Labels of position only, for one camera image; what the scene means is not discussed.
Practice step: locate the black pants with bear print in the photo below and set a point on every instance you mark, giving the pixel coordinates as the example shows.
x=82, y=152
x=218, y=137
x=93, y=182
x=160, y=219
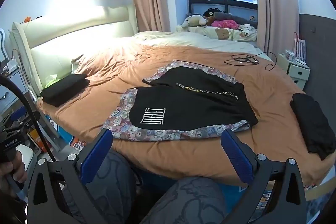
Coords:
x=189, y=106

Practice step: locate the small orange toy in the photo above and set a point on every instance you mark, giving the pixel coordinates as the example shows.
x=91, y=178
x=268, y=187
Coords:
x=27, y=19

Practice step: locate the blue grey drawer cabinet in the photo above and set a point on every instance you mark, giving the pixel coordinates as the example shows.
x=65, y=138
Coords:
x=13, y=92

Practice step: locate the orange blanket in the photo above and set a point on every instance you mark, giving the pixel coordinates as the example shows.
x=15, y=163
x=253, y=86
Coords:
x=267, y=98

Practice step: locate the grey long plush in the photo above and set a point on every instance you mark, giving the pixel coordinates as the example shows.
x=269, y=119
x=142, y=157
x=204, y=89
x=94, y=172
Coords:
x=236, y=18

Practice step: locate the white nightstand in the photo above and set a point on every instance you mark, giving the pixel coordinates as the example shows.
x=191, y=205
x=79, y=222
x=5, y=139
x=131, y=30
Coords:
x=296, y=71

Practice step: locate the person's leg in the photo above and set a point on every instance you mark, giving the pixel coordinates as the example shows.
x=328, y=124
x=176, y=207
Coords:
x=110, y=187
x=183, y=200

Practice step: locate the pink cloth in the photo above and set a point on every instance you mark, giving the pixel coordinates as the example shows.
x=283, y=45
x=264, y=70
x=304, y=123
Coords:
x=225, y=23

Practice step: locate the spotted white plush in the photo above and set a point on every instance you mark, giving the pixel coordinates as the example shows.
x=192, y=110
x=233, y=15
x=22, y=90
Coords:
x=245, y=29

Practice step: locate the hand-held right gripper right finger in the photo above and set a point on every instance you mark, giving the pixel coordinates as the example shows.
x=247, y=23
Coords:
x=237, y=158

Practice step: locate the cream padded headboard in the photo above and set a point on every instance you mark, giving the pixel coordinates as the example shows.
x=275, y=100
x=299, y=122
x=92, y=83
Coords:
x=52, y=56

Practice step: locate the blue printed bed sheet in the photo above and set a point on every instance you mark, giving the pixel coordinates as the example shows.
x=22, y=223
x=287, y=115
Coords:
x=65, y=134

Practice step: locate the green cloth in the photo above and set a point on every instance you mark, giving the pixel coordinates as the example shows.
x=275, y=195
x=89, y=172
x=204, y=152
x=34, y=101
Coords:
x=52, y=81

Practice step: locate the white bear plush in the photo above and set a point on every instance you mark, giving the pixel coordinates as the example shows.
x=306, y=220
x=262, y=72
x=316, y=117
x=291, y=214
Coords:
x=194, y=20

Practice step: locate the dark brown plush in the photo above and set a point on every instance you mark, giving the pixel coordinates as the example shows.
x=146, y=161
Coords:
x=211, y=13

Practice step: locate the person's left leg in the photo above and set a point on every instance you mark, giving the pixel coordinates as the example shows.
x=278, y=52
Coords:
x=110, y=187

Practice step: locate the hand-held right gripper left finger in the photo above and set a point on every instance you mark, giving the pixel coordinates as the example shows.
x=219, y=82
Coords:
x=95, y=157

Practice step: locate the person's left hand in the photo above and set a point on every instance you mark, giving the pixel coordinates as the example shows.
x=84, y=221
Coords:
x=17, y=165

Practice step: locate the pile of black clothes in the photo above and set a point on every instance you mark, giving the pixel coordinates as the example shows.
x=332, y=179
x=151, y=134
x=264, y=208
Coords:
x=312, y=124

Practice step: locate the stack of folded black pants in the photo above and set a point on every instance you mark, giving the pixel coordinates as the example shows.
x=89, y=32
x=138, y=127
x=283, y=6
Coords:
x=64, y=88

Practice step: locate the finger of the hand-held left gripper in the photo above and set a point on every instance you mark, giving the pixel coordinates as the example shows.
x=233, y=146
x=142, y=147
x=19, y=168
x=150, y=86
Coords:
x=27, y=119

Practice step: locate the cream bed sheet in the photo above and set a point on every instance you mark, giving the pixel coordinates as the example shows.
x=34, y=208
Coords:
x=199, y=40

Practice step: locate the person's right leg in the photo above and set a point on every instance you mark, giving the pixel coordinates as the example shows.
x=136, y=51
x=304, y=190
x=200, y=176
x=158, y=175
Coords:
x=183, y=200

